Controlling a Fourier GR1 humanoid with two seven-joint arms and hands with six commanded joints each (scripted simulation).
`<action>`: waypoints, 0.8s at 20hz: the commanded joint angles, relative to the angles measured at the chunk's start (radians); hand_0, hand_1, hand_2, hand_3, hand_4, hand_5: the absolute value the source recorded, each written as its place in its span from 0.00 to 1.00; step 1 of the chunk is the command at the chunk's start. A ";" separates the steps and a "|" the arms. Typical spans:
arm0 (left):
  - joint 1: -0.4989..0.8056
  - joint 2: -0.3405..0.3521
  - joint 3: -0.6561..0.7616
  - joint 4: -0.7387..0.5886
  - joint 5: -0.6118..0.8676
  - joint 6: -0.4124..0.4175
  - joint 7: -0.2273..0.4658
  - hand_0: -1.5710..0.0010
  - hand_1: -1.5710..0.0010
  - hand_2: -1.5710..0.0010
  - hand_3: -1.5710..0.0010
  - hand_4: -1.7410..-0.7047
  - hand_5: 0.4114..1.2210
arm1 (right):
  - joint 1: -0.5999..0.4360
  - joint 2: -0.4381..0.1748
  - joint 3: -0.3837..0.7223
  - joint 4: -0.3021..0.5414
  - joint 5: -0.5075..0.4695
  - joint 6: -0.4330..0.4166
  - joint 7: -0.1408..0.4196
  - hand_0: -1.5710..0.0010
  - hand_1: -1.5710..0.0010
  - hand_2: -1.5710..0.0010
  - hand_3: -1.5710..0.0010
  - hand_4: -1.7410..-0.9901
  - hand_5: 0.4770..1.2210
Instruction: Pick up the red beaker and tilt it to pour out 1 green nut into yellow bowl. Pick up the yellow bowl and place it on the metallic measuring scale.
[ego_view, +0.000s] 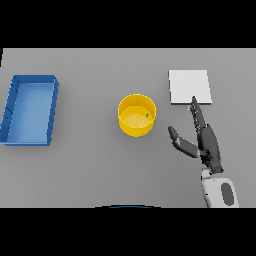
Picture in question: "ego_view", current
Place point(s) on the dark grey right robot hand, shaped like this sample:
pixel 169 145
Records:
pixel 208 141

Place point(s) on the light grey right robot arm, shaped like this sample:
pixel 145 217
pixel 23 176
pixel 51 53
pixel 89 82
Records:
pixel 216 191

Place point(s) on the pale square scale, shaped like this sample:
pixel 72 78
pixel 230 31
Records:
pixel 189 86

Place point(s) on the yellow bowl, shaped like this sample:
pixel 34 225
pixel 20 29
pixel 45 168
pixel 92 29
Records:
pixel 136 121

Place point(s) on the blue tray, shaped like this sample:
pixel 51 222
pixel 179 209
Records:
pixel 31 111

